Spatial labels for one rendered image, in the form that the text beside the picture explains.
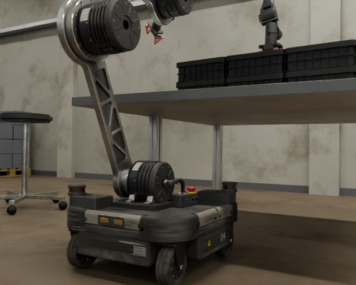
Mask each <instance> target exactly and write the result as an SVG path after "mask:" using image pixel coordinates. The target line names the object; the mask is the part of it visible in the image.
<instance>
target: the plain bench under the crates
mask: <svg viewBox="0 0 356 285"><path fill-rule="evenodd" d="M114 97H115V101H116V105H117V108H118V112H119V113H126V114H134V115H142V116H148V117H149V138H148V161H162V119H170V120H178V121H182V122H191V123H198V124H206V125H211V126H213V161H212V189H215V190H222V176H223V126H237V125H273V124H343V123H356V78H351V79H334V80H318V81H302V82H292V83H276V84H259V85H243V86H234V87H217V88H201V89H184V90H168V91H159V92H142V93H126V94H115V95H114ZM72 106H77V107H85V108H90V109H94V106H93V103H92V99H91V96H84V97H72Z"/></svg>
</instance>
